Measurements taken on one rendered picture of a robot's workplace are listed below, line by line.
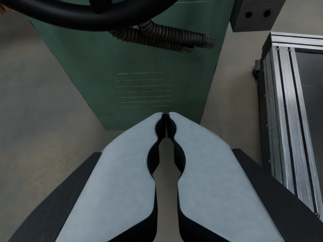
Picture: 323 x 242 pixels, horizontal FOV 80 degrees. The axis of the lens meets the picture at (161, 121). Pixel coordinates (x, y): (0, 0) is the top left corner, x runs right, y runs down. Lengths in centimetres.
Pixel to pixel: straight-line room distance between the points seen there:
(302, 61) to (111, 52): 77
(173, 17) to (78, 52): 26
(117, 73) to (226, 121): 58
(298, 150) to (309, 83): 31
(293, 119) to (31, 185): 104
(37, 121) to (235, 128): 96
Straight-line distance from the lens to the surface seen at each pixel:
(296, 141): 76
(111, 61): 57
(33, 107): 121
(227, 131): 94
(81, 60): 59
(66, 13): 27
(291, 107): 82
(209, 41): 40
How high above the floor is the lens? 82
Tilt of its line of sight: 62 degrees down
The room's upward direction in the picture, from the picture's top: 5 degrees counter-clockwise
